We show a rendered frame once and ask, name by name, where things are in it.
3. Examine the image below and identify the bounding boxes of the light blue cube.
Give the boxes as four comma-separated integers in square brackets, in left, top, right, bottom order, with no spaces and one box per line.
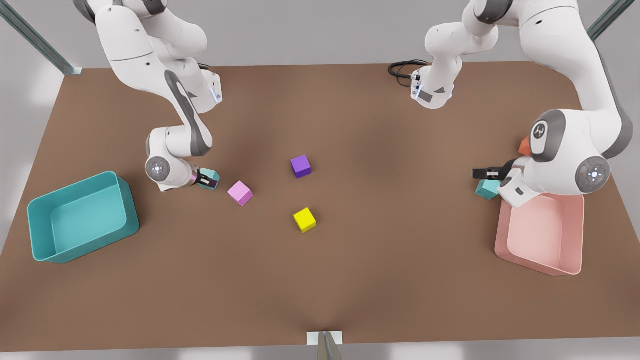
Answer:
[475,179,503,201]
[199,168,221,190]

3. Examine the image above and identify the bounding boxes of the pink cube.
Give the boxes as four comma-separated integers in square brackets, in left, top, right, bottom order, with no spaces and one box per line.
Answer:
[227,180,254,207]

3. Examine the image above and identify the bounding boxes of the pink plastic bin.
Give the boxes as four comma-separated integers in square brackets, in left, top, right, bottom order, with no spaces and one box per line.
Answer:
[494,193,585,277]

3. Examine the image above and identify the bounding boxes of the purple cube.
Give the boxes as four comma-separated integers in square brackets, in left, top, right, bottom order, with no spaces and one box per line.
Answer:
[290,154,313,179]

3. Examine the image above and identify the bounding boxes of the yellow cube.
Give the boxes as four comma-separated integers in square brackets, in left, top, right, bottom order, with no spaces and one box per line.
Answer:
[293,207,317,234]

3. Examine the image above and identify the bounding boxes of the teal plastic bin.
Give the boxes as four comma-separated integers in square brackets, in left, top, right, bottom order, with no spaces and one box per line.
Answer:
[27,170,141,265]

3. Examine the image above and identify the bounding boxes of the silver frame post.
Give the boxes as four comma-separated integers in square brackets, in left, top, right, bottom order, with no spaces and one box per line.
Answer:
[306,330,345,360]
[0,0,84,77]
[586,0,637,42]

